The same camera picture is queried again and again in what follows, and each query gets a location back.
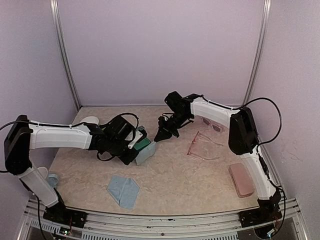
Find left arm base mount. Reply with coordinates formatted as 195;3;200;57
43;201;87;229

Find light blue mug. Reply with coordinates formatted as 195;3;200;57
37;166;59;188

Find square light blue cloth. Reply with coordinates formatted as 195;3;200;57
135;141;157;166

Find pink glasses case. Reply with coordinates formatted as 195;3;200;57
228;163;255;198

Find left aluminium corner post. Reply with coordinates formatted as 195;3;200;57
50;0;82;111

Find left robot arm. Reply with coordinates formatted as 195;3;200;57
4;114;143;223

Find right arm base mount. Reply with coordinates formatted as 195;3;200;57
238;197;283;228

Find purple lens pink sunglasses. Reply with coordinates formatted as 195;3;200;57
201;117;224;134

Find grey-blue glasses case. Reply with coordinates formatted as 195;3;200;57
133;125;151;151

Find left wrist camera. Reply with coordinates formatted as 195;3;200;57
125;129;142;149

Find front aluminium rail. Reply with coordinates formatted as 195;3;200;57
23;198;305;240

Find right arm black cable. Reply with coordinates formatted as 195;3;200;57
237;97;287;226

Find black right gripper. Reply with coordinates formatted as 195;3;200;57
154;111;190;142

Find red lens pink sunglasses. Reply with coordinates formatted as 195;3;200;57
187;131;224;161

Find right aluminium corner post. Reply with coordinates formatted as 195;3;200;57
242;0;272;105

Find folded light blue cloth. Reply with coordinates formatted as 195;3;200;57
106;175;140;210

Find aluminium corner post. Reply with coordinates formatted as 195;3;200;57
242;0;272;105
50;0;82;111

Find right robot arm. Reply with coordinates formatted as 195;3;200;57
154;91;281;222

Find white bowl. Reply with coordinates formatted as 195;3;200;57
80;116;100;125

